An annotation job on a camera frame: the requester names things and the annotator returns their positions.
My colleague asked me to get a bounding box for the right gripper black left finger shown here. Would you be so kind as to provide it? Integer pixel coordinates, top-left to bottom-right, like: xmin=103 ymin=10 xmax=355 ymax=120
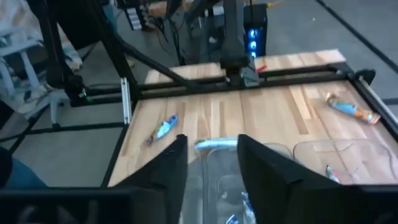
xmin=0 ymin=134 xmax=189 ymax=224

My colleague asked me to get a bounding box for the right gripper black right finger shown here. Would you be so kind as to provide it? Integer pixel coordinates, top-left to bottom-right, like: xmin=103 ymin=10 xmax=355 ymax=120
xmin=237 ymin=134 xmax=398 ymax=224

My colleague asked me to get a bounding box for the red ended granola bar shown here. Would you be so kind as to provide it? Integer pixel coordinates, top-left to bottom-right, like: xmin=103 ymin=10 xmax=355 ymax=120
xmin=325 ymin=164 xmax=340 ymax=184

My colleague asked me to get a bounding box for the dark blue green granola bar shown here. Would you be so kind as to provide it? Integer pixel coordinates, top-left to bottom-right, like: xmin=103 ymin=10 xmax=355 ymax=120
xmin=145 ymin=114 xmax=180 ymax=146

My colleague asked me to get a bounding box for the light blue Quaker granola bar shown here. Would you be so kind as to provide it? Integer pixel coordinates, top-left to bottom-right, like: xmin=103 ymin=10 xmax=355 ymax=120
xmin=194 ymin=138 xmax=239 ymax=153

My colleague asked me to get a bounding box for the blue orange Quaker granola bar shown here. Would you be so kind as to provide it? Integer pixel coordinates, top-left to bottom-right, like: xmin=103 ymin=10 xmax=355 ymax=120
xmin=325 ymin=92 xmax=381 ymax=125

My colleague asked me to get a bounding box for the large clear plastic bin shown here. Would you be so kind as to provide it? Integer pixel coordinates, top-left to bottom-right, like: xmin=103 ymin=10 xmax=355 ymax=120
xmin=293 ymin=138 xmax=398 ymax=187
xmin=186 ymin=141 xmax=295 ymax=224

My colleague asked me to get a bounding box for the person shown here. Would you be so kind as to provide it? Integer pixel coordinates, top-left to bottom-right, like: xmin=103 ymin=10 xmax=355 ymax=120
xmin=0 ymin=146 xmax=48 ymax=189

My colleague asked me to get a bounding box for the black stand with green light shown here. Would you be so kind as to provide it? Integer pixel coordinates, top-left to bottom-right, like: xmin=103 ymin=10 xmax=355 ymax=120
xmin=29 ymin=0 xmax=91 ymax=107

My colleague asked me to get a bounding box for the white chair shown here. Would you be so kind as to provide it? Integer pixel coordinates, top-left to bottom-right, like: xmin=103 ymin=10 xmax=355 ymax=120
xmin=0 ymin=37 xmax=70 ymax=129

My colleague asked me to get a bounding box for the computer tower with blue lights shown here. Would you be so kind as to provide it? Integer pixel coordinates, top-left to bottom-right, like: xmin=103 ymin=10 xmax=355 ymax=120
xmin=244 ymin=2 xmax=268 ymax=60

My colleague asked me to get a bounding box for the silver metal bracket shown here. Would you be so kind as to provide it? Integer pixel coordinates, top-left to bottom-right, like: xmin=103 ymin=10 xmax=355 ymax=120
xmin=120 ymin=77 xmax=131 ymax=125

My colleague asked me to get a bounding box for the black table edge frame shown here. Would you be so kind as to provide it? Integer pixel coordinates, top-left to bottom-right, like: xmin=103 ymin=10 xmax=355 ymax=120
xmin=67 ymin=61 xmax=398 ymax=188

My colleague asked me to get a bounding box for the black diagonal frame brace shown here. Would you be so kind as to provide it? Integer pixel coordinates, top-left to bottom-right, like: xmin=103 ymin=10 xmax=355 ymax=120
xmin=118 ymin=35 xmax=200 ymax=91

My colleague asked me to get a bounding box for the black table handle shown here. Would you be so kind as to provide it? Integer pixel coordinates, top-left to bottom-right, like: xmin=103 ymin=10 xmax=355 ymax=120
xmin=354 ymin=68 xmax=377 ymax=85

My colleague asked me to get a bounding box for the black upright frame post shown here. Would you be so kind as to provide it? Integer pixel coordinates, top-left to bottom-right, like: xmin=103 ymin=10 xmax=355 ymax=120
xmin=90 ymin=0 xmax=139 ymax=105

